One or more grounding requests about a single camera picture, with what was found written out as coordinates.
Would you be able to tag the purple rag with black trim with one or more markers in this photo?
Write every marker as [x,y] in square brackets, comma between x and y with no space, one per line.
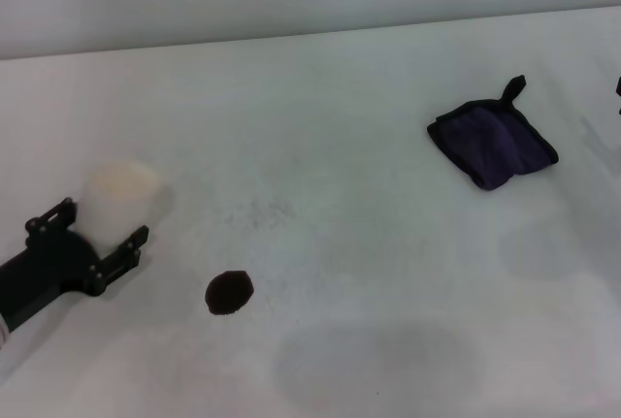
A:
[495,146]

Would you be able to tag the white paper cup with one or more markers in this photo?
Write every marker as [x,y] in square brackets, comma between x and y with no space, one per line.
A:
[119,204]

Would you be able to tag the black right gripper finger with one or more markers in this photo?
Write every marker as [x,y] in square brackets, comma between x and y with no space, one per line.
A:
[618,86]

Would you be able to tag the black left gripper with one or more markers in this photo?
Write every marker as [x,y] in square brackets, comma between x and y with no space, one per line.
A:
[48,272]

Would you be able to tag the black water stain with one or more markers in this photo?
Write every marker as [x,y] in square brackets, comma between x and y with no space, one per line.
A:
[229,293]

